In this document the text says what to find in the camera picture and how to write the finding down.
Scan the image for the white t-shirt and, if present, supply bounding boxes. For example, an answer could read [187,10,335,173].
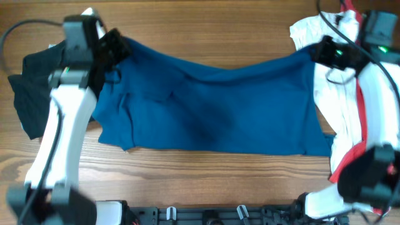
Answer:
[289,15,361,170]

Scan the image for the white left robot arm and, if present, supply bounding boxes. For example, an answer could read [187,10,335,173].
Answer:
[6,29,138,224]

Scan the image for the blue polo shirt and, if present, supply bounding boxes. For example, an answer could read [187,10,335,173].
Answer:
[93,40,333,156]

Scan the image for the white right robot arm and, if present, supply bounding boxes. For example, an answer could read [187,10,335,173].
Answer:
[304,36,399,220]

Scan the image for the red t-shirt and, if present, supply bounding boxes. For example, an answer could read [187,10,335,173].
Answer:
[329,0,390,216]

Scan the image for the folded black garment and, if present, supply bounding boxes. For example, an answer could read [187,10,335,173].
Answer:
[8,41,66,139]

